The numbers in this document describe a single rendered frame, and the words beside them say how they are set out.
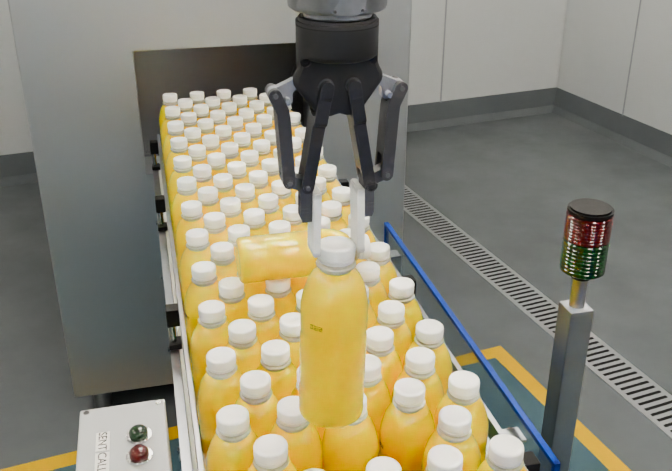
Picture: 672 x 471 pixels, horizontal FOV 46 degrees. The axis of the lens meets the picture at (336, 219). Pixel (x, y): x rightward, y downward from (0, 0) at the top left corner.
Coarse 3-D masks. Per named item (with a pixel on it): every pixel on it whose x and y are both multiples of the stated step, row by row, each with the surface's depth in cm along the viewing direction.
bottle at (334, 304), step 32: (320, 288) 80; (352, 288) 80; (320, 320) 80; (352, 320) 81; (320, 352) 82; (352, 352) 82; (320, 384) 83; (352, 384) 84; (320, 416) 85; (352, 416) 86
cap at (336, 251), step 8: (328, 240) 81; (336, 240) 81; (344, 240) 81; (352, 240) 81; (328, 248) 79; (336, 248) 79; (344, 248) 79; (352, 248) 80; (320, 256) 80; (328, 256) 79; (336, 256) 79; (344, 256) 79; (352, 256) 80; (328, 264) 80; (336, 264) 79; (344, 264) 80
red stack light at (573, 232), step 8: (568, 216) 111; (568, 224) 111; (576, 224) 110; (584, 224) 109; (592, 224) 108; (600, 224) 108; (608, 224) 109; (568, 232) 111; (576, 232) 110; (584, 232) 109; (592, 232) 109; (600, 232) 109; (608, 232) 110; (568, 240) 111; (576, 240) 110; (584, 240) 110; (592, 240) 109; (600, 240) 110; (608, 240) 111
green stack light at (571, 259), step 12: (564, 240) 113; (564, 252) 113; (576, 252) 111; (588, 252) 110; (600, 252) 111; (564, 264) 113; (576, 264) 112; (588, 264) 111; (600, 264) 111; (576, 276) 112; (588, 276) 112; (600, 276) 112
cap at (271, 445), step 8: (256, 440) 90; (264, 440) 90; (272, 440) 90; (280, 440) 90; (256, 448) 89; (264, 448) 89; (272, 448) 89; (280, 448) 89; (256, 456) 88; (264, 456) 88; (272, 456) 87; (280, 456) 88; (264, 464) 88; (272, 464) 88; (280, 464) 88
